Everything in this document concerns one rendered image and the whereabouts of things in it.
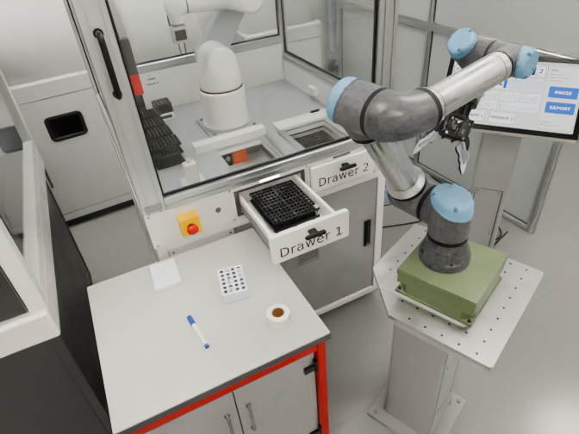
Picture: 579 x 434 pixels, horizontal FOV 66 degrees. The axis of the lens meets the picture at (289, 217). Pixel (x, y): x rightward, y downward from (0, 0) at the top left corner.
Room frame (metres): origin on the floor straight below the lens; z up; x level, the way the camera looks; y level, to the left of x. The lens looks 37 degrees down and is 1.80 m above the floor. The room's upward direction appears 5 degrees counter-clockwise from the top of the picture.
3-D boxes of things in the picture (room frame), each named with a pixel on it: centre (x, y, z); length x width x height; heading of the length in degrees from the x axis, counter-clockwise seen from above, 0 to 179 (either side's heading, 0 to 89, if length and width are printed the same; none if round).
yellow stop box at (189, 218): (1.26, 0.35, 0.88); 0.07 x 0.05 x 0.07; 114
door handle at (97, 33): (1.22, 0.44, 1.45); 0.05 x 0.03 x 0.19; 24
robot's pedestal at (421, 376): (0.99, -0.46, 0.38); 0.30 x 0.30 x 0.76; 47
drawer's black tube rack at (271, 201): (1.32, 0.02, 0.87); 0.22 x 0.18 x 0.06; 24
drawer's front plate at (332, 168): (1.54, -0.23, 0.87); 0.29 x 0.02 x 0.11; 114
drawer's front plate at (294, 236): (1.14, -0.06, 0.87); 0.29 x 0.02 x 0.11; 114
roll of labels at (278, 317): (0.88, 0.06, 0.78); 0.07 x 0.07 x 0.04
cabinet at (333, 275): (1.87, 0.20, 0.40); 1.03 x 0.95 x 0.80; 114
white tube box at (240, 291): (1.04, 0.20, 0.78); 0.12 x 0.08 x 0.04; 12
